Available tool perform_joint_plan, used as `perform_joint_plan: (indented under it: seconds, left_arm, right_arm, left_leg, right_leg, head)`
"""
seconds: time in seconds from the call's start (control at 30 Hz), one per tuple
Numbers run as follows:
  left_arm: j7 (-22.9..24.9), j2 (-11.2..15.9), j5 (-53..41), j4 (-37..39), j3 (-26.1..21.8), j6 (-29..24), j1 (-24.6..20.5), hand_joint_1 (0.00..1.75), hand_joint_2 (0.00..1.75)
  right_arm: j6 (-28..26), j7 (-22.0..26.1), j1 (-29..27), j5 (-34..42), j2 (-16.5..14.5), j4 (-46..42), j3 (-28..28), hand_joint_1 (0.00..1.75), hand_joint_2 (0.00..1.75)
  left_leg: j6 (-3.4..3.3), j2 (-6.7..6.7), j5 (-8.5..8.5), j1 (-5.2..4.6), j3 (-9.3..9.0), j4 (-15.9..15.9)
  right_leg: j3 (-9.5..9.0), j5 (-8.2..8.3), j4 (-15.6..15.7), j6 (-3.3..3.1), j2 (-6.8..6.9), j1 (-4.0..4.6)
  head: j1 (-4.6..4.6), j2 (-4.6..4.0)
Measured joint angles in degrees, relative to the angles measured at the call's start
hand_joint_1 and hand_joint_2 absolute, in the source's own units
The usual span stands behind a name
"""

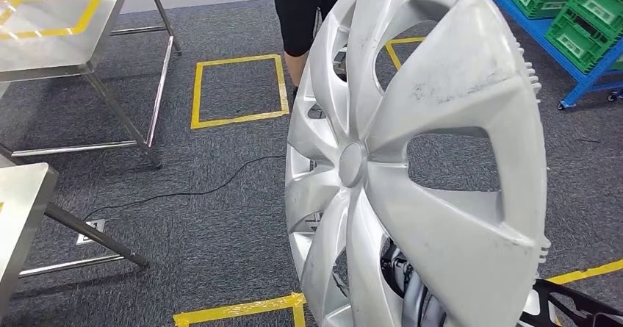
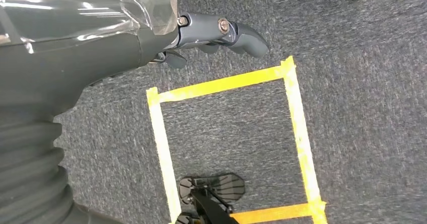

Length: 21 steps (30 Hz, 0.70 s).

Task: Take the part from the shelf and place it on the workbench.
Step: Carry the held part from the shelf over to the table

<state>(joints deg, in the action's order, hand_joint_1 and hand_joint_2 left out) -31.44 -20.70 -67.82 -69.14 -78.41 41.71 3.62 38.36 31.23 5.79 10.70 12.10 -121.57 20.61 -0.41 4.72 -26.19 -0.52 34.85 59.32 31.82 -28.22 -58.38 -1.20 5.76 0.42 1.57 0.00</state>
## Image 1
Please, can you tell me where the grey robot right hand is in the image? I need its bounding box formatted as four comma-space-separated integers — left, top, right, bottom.
379, 239, 447, 327

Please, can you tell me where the black floor cable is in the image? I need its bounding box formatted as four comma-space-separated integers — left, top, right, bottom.
82, 154, 289, 223

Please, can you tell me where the silver wheel hubcap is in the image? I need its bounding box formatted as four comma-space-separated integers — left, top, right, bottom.
284, 0, 552, 327

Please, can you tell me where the yellow floor tape square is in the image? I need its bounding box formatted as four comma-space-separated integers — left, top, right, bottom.
384, 36, 425, 71

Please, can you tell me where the person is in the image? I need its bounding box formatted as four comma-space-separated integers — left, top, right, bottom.
266, 0, 362, 103

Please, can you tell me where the blue metal shelf rack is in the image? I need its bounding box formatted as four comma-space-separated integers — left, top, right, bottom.
483, 0, 623, 111

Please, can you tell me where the floor socket plate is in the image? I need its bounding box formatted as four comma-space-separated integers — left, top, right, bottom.
76, 218, 107, 246

